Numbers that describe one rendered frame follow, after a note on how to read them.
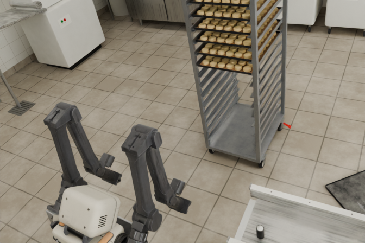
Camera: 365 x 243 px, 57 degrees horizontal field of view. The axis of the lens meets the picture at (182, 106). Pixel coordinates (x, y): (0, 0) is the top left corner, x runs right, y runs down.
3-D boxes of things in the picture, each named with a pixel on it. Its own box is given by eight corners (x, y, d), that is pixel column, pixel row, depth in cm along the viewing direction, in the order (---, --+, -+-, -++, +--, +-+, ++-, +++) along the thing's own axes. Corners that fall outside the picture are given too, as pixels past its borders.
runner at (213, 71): (202, 88, 249) (202, 84, 247) (199, 87, 251) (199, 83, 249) (237, 46, 290) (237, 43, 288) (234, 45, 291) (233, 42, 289)
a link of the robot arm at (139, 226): (129, 231, 136) (139, 236, 134) (137, 206, 138) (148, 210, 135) (142, 230, 144) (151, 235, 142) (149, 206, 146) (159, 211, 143)
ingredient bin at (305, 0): (271, 32, 459) (271, -25, 412) (283, 12, 501) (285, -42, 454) (313, 36, 434) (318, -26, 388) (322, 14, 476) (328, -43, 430)
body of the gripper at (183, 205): (174, 194, 167) (167, 191, 161) (192, 201, 162) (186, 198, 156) (169, 207, 165) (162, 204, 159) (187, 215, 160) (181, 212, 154)
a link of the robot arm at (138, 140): (114, 138, 120) (136, 145, 115) (138, 120, 130) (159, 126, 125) (132, 226, 141) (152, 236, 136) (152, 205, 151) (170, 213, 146)
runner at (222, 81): (205, 107, 260) (205, 103, 258) (202, 106, 261) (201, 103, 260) (238, 64, 301) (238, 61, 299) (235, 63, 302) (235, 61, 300)
